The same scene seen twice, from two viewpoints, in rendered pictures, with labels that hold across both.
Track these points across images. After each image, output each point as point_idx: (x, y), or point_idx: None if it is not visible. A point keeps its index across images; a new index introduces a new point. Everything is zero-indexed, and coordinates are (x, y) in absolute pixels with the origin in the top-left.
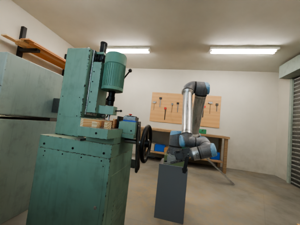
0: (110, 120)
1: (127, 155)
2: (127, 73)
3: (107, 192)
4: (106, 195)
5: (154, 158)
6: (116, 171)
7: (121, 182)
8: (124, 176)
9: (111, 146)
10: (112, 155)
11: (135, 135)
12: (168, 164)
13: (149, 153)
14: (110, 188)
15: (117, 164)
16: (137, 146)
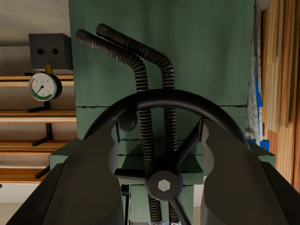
0: None
1: (127, 93)
2: None
3: (244, 12)
4: (253, 7)
5: (127, 114)
6: (198, 58)
7: (149, 8)
8: (126, 21)
9: (245, 136)
10: (236, 112)
11: (188, 181)
12: (241, 141)
13: (100, 126)
14: (230, 19)
15: (201, 80)
16: (177, 147)
